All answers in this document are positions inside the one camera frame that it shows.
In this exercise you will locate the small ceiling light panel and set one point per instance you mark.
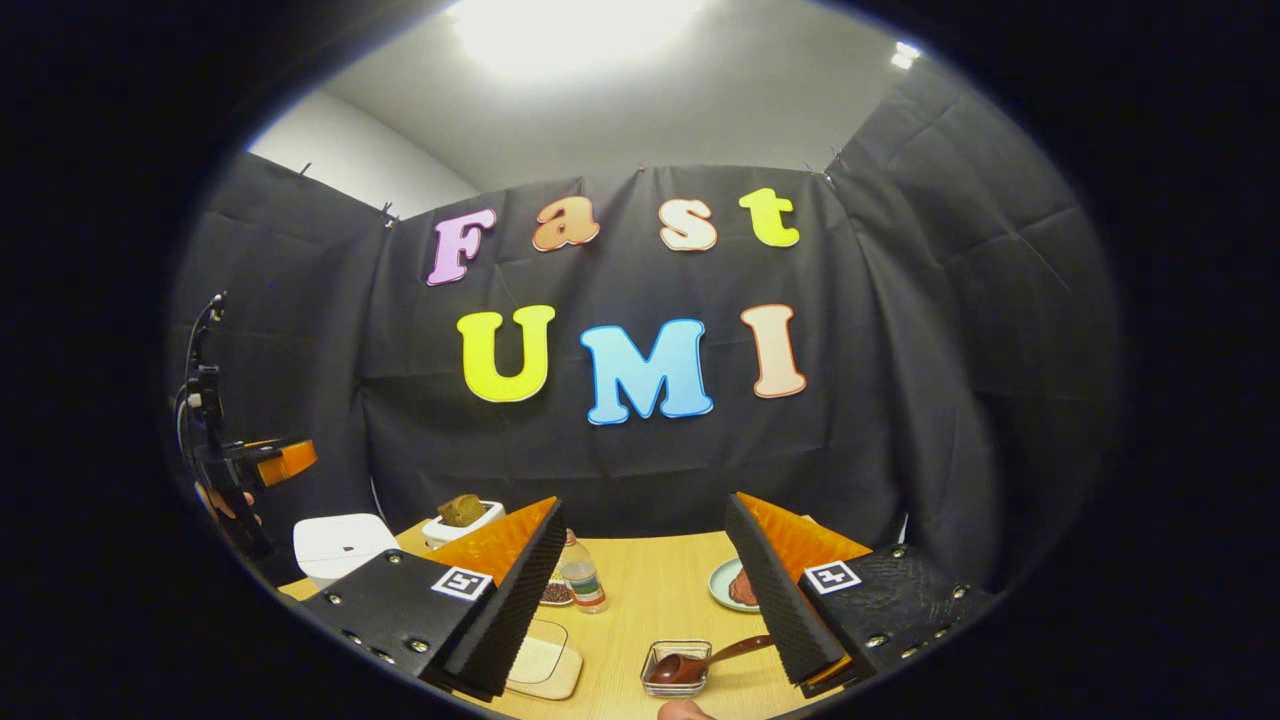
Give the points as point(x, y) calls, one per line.
point(905, 55)

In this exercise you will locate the pale green plate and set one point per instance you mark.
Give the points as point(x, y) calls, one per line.
point(720, 585)

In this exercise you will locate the brown bread slice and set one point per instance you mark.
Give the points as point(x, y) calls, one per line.
point(462, 510)

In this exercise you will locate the white rice cooker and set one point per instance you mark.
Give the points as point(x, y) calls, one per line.
point(345, 545)

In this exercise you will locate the black backdrop cloth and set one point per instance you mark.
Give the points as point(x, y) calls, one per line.
point(950, 350)

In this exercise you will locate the clear plastic water bottle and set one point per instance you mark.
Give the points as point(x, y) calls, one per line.
point(583, 580)

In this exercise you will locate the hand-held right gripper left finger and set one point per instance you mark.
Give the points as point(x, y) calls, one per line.
point(505, 620)

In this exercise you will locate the white toaster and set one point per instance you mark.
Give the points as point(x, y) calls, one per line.
point(450, 533)

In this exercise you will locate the wooden spoon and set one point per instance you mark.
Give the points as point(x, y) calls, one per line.
point(740, 650)

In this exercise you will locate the red meat slice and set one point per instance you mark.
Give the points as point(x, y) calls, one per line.
point(743, 588)

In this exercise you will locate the large ceiling light panel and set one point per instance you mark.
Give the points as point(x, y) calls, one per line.
point(570, 30)

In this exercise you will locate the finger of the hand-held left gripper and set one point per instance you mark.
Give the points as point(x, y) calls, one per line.
point(285, 462)

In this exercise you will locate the clear tray of rice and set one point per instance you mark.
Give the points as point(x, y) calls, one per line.
point(548, 665)

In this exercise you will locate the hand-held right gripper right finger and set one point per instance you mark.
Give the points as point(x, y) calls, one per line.
point(785, 620)

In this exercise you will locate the white divided grain dish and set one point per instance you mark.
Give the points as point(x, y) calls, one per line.
point(556, 593)

